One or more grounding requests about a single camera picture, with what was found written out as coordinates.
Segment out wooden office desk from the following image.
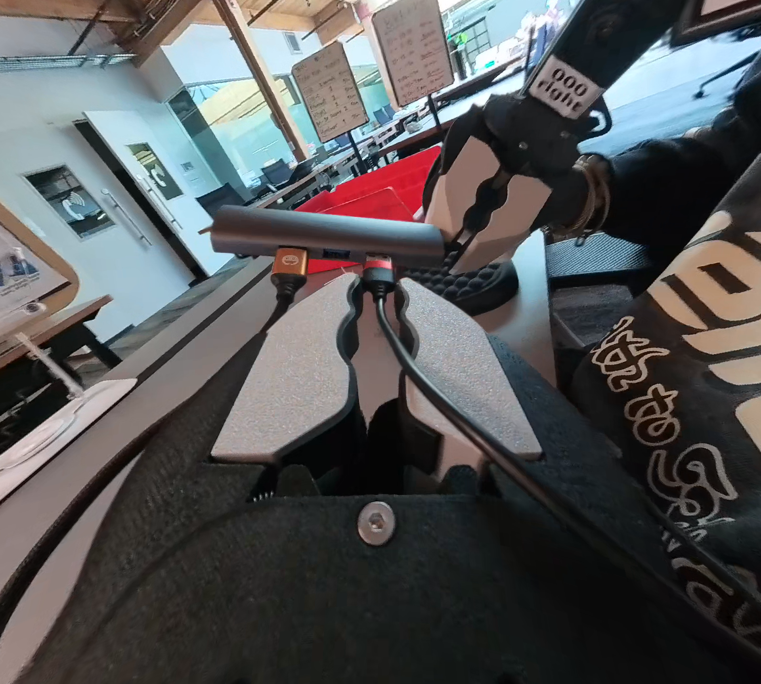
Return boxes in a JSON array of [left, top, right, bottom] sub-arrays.
[[377, 66, 518, 159], [252, 146, 363, 209]]

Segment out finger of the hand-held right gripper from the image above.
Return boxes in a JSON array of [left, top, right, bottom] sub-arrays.
[[423, 104, 506, 236], [450, 173, 555, 275]]

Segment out red plastic bin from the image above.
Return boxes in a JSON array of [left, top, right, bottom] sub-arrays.
[[293, 145, 446, 276]]

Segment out long wooden table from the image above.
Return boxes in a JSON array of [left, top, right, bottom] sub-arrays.
[[0, 294, 122, 399]]

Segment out person's black printed shirt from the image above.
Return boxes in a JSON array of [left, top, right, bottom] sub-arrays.
[[570, 152, 761, 684]]

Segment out black red-tipped usb cable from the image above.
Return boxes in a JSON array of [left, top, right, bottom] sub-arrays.
[[361, 252, 761, 670]]

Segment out person's right forearm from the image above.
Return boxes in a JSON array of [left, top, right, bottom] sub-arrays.
[[541, 84, 761, 257]]

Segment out black bumpy round mat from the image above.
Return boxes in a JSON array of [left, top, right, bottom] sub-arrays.
[[407, 246, 522, 316]]

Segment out grey usb hub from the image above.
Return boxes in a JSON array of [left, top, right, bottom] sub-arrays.
[[198, 204, 448, 270]]

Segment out black mesh chair armrest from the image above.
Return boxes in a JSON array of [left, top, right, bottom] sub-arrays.
[[544, 237, 655, 294]]

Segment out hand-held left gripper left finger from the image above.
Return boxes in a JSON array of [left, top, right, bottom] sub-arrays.
[[210, 274, 361, 465]]

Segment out instruction poster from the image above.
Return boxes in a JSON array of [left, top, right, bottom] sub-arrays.
[[0, 203, 81, 334]]

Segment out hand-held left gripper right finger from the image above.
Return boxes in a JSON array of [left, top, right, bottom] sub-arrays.
[[397, 277, 544, 480]]

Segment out black office chair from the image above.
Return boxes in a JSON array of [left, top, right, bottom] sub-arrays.
[[195, 183, 247, 219], [260, 158, 295, 193]]

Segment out black braided usb cable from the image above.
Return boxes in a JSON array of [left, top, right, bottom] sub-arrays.
[[258, 244, 312, 337]]

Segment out gold dark wall picture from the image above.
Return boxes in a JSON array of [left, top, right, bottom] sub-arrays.
[[126, 142, 185, 202]]

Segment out handwritten whiteboard on stand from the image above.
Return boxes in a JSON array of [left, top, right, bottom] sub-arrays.
[[370, 0, 457, 135], [290, 40, 371, 176]]

